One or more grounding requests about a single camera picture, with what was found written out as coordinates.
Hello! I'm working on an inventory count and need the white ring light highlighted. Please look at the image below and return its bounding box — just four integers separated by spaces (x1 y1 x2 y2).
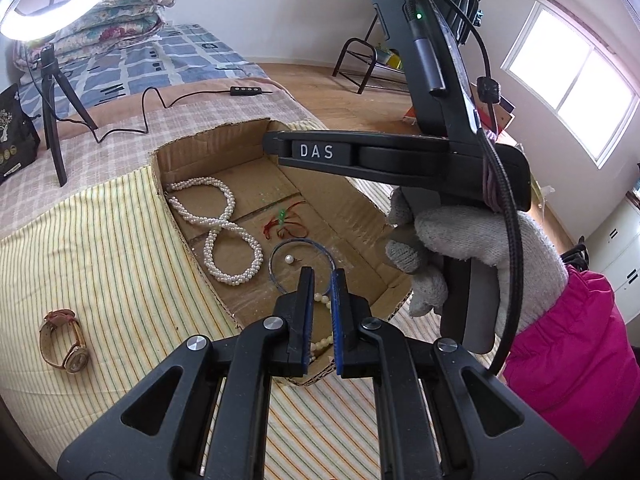
0 0 138 41

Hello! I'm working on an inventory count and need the black printed bag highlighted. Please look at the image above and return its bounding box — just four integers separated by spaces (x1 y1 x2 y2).
0 84 42 186

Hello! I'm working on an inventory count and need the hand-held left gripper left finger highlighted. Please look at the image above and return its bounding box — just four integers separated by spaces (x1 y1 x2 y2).
56 266 317 480

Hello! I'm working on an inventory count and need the black power cable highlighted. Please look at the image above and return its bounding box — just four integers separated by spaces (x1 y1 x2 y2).
22 60 278 147

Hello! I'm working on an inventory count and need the black tripod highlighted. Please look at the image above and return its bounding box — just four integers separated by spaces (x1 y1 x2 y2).
31 42 98 188

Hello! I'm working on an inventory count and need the dark grey hanging garment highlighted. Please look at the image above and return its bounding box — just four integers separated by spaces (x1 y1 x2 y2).
440 0 483 43

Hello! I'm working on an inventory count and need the red string ornament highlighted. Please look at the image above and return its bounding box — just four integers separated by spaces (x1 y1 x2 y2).
262 201 310 239

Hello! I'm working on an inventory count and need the person's right hand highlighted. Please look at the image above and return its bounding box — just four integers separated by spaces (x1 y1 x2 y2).
384 186 571 333

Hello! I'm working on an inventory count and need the gold wristwatch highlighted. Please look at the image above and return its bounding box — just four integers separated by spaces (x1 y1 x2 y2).
40 309 92 373

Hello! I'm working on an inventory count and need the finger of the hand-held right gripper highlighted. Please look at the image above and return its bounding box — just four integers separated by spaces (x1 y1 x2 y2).
263 130 361 177

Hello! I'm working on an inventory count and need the white cabinet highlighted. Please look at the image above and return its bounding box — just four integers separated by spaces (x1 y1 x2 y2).
582 195 640 321

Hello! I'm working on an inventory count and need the pearl bracelet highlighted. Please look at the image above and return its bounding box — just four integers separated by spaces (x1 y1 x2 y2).
310 295 335 361

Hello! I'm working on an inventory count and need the black braided cable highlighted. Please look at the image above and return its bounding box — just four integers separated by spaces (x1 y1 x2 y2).
406 0 526 376

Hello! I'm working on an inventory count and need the yellow striped cloth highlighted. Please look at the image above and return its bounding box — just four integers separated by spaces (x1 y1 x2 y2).
0 119 508 480

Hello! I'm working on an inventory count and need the black clothes rack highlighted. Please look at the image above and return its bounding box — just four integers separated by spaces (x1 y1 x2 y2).
332 0 483 96

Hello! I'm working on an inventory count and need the long pearl necklace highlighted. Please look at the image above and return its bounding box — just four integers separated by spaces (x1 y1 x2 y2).
165 176 264 287

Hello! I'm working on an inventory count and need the blue patterned bedsheet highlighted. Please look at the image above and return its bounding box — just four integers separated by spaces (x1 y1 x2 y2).
12 22 271 118

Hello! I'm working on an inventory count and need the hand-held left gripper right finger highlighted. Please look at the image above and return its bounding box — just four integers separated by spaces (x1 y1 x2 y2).
330 268 587 480

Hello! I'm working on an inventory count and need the white floral folded quilt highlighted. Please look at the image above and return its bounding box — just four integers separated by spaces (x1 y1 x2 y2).
12 2 168 68

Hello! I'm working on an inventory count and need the person's right forearm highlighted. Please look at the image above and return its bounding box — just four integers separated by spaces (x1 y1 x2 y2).
500 265 632 468

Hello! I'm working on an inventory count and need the long brown cardboard box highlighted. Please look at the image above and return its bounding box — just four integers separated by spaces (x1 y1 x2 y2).
472 95 516 136

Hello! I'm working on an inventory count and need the pink plaid blanket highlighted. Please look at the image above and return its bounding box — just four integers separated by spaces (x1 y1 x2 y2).
0 87 396 241

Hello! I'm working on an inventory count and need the window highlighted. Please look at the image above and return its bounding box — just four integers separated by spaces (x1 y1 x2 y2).
500 0 633 168

